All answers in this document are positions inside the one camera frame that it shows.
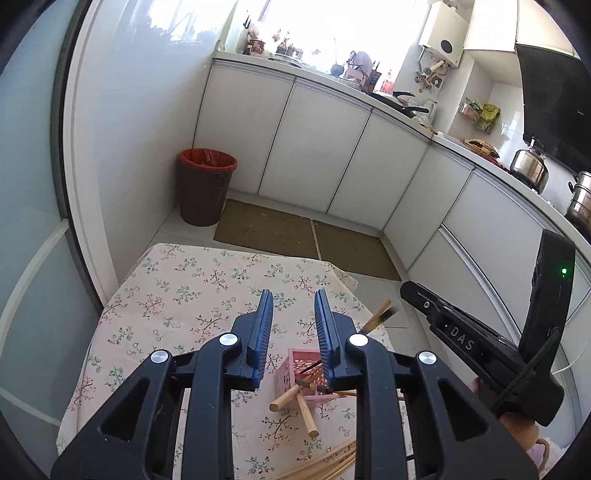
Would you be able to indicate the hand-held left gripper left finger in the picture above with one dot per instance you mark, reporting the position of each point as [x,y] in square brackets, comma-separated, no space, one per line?
[261,337]

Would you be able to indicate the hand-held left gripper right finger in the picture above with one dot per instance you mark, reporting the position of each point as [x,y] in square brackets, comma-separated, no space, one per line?
[325,341]

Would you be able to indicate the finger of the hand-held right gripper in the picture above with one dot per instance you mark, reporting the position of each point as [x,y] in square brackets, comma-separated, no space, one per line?
[443,318]

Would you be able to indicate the thin dark chopstick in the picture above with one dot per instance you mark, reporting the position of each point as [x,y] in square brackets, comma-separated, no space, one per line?
[310,368]

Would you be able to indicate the pink perforated utensil holder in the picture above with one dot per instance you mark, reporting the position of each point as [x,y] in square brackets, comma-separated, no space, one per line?
[288,374]

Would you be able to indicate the black-tipped painted chopstick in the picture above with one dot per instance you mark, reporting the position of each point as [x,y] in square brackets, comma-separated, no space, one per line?
[314,386]

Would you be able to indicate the dark-tipped wooden chopstick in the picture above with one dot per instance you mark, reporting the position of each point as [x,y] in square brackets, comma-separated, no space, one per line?
[387,316]
[376,316]

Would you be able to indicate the thick wooden chopstick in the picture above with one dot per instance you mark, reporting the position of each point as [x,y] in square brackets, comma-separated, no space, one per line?
[309,417]
[284,400]

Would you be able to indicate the pile of wooden chopsticks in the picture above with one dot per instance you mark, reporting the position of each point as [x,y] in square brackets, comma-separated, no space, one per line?
[323,461]

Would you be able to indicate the hanging kitchen utensils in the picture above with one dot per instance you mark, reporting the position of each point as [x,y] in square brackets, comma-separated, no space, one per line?
[430,76]

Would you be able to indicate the person's right hand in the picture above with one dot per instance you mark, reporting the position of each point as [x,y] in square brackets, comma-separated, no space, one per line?
[518,427]

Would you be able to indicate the white cabinet with drawers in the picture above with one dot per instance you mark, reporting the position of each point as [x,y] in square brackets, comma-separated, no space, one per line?
[485,230]

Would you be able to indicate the floral tablecloth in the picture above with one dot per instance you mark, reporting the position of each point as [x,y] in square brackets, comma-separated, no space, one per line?
[184,295]

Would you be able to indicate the large steel stockpot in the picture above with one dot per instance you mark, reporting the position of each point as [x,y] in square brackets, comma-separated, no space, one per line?
[582,203]

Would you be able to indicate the olive floor mat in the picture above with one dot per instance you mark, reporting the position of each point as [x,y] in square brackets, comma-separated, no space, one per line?
[355,251]
[263,228]

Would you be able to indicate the steel kettle pot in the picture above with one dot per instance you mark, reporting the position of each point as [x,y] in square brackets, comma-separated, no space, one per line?
[530,168]

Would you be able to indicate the woven round tray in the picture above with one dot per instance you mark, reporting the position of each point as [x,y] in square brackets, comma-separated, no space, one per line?
[481,148]

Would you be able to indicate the brown trash bin red bag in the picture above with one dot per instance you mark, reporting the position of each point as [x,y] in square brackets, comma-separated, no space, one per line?
[205,184]

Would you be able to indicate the pink fuzzy cloth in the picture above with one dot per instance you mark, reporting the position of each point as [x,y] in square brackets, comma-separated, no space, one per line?
[547,454]

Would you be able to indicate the yellow green food packet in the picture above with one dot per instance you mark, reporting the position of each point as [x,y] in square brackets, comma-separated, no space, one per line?
[489,117]

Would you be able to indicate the white kitchen countertop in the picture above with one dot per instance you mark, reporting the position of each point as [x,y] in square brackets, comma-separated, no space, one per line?
[443,138]

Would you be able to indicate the black range hood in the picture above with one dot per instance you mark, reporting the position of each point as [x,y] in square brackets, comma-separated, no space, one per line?
[554,101]

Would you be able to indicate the red food packet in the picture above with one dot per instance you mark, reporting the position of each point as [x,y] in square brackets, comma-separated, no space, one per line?
[471,110]

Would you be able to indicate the white cabinet with doors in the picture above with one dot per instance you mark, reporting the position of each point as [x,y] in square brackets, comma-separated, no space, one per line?
[314,143]

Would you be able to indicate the white electric kettle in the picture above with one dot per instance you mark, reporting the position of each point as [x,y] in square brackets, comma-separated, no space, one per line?
[431,110]

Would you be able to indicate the black frying pan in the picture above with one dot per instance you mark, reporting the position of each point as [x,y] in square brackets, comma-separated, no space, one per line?
[401,106]

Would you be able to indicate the red bottle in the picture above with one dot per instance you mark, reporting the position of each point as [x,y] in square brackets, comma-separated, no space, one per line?
[387,82]

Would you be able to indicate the grey crumpled bag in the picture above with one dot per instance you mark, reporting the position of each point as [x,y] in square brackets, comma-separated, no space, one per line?
[359,63]

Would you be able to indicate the frosted glass sliding door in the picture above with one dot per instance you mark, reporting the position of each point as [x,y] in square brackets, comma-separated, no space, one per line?
[37,184]

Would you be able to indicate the white water heater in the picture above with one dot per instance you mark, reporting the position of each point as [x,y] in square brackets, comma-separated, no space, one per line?
[443,32]

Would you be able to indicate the row of windowsill ornaments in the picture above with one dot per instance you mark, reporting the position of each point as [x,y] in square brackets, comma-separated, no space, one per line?
[277,44]

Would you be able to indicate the kitchen window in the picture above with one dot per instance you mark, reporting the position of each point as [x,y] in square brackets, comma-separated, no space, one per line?
[300,23]

